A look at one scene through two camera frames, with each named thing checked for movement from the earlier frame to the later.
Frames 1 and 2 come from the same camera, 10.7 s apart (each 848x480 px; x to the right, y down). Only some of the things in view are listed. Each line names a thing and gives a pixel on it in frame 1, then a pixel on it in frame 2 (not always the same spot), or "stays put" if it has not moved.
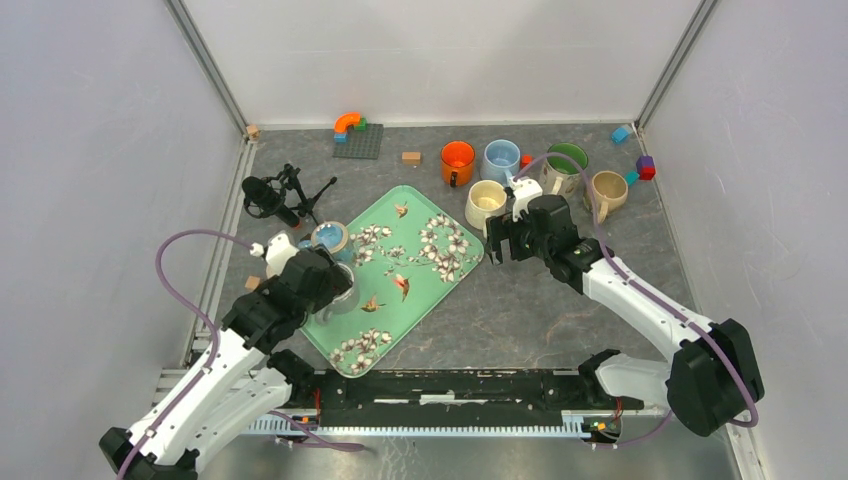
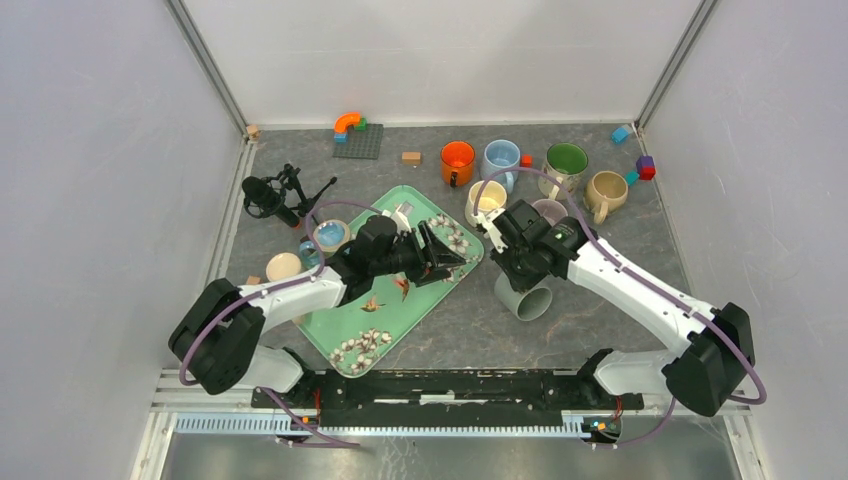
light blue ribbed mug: [500, 161] stays put
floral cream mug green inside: [560, 176] stays put
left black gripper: [335, 282] to [420, 274]
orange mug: [457, 161] stays put
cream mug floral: [485, 198] stays put
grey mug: [344, 304] to [526, 304]
